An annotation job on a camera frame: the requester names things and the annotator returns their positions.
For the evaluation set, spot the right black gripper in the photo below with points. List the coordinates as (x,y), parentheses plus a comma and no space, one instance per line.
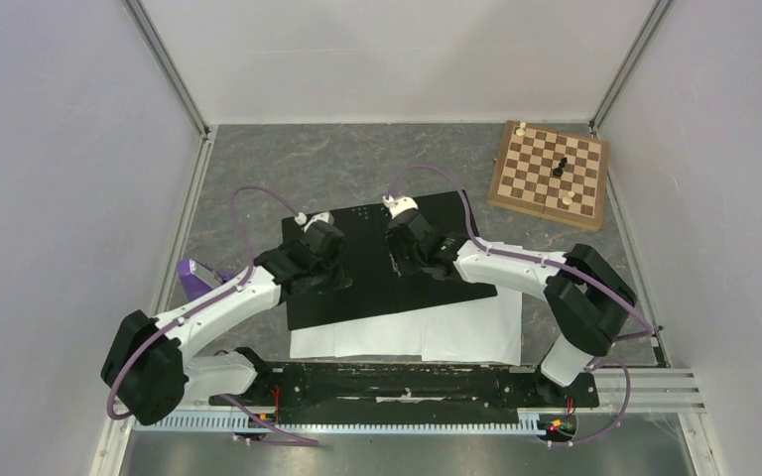
(403,265)

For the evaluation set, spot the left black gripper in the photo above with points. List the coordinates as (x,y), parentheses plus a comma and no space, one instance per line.
(339,280)

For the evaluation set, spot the black blue file folder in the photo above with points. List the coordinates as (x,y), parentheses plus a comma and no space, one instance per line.
(376,289)

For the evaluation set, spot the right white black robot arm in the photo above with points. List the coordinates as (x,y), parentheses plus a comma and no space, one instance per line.
(588,299)

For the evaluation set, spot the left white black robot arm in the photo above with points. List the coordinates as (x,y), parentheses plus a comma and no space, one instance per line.
(153,364)

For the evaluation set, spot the right white paper sheet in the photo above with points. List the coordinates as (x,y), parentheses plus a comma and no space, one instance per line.
(485,330)

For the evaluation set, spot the purple stapler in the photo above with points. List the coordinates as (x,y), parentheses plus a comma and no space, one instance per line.
(198,279)

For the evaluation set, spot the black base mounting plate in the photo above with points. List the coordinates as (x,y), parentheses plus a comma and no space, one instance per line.
(390,393)

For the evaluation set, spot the wooden chessboard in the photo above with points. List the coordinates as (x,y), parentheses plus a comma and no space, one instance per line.
(522,179)

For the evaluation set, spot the white chess piece bottom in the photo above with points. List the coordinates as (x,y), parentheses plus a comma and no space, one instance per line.
(567,199)

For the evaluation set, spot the black chess piece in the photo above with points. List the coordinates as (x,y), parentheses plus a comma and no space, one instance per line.
(560,167)

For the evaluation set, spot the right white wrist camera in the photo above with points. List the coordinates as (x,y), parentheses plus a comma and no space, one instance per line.
(398,206)

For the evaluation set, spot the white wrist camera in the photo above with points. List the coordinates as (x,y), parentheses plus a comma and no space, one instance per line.
(398,206)
(306,221)

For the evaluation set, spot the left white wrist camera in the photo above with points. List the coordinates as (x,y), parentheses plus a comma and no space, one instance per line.
(306,221)

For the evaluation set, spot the white slotted cable duct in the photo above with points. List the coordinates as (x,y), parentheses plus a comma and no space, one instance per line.
(236,421)

